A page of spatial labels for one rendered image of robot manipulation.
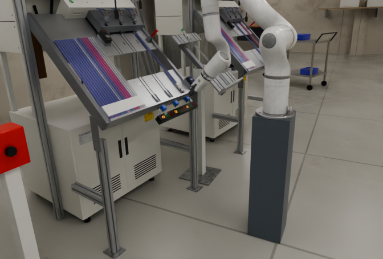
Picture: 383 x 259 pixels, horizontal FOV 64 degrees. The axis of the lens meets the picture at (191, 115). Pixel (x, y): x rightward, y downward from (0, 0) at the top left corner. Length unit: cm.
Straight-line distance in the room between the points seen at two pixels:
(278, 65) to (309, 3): 843
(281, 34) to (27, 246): 143
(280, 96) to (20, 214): 125
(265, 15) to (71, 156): 123
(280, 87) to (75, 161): 114
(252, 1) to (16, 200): 133
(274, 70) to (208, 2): 49
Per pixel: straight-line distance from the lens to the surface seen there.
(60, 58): 161
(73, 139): 175
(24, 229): 156
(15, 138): 137
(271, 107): 152
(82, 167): 183
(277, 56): 143
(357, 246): 196
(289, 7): 994
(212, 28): 164
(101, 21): 188
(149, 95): 170
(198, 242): 181
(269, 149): 156
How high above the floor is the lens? 118
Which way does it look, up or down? 18 degrees down
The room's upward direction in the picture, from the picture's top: 1 degrees counter-clockwise
